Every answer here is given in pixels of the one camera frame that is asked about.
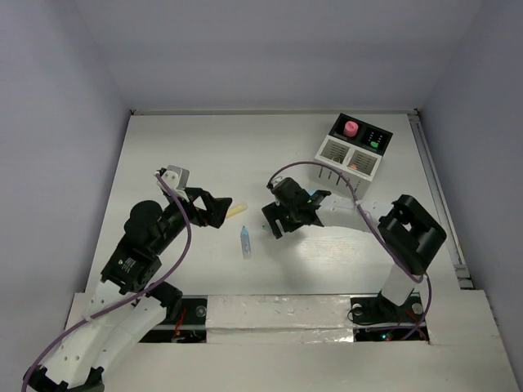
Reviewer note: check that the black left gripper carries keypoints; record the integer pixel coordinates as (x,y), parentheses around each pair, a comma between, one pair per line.
(216,207)

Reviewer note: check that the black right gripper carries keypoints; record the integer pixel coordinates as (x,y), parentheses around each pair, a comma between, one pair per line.
(273,211)

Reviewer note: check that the yellow pencil-shaped highlighter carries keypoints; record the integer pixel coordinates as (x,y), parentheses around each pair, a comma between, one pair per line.
(236,209)

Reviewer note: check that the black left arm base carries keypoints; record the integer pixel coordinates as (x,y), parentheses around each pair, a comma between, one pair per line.
(188,327)

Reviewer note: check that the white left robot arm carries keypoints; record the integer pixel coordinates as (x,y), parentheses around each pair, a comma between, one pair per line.
(129,299)

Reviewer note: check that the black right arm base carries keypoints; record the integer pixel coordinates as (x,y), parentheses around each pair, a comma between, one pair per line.
(376,319)

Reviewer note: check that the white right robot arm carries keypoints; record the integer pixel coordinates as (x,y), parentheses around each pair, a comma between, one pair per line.
(410,235)

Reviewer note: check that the blue pencil-shaped highlighter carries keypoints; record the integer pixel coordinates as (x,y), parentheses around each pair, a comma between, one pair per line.
(245,243)

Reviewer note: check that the white black desk organizer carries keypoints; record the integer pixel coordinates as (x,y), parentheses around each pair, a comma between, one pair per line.
(339,152)

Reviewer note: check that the pink tape roll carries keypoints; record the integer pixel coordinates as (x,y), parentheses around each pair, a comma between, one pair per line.
(351,129)

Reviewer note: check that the white front platform board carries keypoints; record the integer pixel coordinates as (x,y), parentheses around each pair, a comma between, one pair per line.
(464,353)

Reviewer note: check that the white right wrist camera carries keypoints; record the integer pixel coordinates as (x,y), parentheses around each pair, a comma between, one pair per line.
(278,179)

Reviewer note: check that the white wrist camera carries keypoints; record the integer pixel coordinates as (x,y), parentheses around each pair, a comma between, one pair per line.
(172,180)
(278,179)

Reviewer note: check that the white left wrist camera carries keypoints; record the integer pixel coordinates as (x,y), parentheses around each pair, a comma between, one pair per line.
(172,180)

